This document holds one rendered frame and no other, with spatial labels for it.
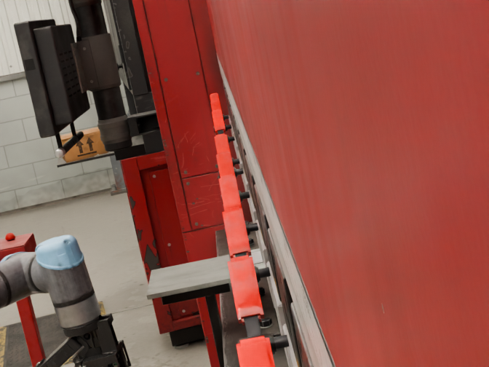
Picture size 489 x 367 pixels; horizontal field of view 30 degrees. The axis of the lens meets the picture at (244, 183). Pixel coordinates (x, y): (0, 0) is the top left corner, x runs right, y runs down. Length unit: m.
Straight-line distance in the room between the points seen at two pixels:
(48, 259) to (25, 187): 7.45
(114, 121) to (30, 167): 5.75
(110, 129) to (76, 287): 1.73
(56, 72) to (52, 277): 1.38
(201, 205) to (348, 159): 2.60
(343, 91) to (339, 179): 0.04
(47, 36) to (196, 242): 0.78
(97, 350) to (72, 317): 0.08
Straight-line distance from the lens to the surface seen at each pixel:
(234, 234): 0.96
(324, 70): 0.17
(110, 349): 1.65
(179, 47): 2.71
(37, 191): 9.04
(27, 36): 2.88
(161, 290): 1.86
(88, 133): 4.13
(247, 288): 0.77
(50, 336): 5.02
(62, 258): 1.59
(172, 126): 2.73
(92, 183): 9.01
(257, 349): 0.60
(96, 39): 3.27
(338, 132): 0.17
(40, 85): 2.89
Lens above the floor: 1.53
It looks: 11 degrees down
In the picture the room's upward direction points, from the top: 11 degrees counter-clockwise
